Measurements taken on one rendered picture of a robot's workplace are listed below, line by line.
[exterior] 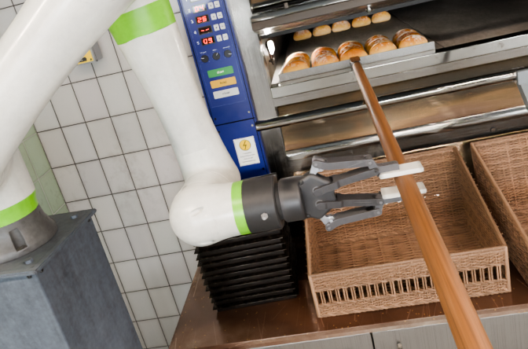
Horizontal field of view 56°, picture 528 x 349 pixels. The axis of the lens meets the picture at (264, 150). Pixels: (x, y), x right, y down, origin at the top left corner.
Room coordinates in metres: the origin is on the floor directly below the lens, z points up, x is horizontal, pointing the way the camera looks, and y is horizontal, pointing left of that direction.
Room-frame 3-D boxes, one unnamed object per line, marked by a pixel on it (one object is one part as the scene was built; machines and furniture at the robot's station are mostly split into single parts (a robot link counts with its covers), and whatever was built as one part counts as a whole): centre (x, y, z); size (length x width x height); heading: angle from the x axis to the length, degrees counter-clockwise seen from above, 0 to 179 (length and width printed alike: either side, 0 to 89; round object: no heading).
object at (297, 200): (0.77, -0.05, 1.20); 0.09 x 0.07 x 0.08; 81
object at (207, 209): (0.81, 0.12, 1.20); 0.14 x 0.13 x 0.11; 81
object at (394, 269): (1.42, -0.34, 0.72); 0.56 x 0.49 x 0.28; 80
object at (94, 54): (1.79, 0.52, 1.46); 0.10 x 0.07 x 0.10; 81
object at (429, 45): (1.92, -0.42, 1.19); 0.55 x 0.36 x 0.03; 80
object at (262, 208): (0.79, 0.02, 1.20); 0.12 x 0.06 x 0.09; 171
